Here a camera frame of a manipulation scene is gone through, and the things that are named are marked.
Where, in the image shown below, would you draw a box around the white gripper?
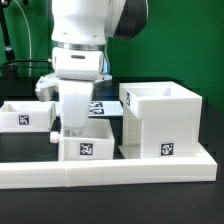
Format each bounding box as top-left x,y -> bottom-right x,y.
58,79 -> 94,130

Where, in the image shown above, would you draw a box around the white front drawer box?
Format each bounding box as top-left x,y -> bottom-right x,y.
50,119 -> 115,161

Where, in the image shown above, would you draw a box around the white drawer box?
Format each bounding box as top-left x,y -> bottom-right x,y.
50,119 -> 115,161
0,101 -> 56,133

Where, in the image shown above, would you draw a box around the white drawer cabinet frame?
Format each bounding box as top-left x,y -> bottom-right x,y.
118,81 -> 208,160

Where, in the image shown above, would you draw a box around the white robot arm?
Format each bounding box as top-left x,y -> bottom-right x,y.
52,0 -> 148,131

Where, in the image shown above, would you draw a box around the white marker tag sheet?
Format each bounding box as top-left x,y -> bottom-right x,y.
89,101 -> 123,117

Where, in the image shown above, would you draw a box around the white L-shaped border fence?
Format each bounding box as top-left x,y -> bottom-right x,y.
0,148 -> 217,189

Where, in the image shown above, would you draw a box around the black base cables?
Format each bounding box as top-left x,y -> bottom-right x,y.
0,58 -> 54,76

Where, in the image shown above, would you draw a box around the black camera stand pole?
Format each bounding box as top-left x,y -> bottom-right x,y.
0,0 -> 18,78

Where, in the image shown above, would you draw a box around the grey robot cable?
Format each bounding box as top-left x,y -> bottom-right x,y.
13,0 -> 33,78

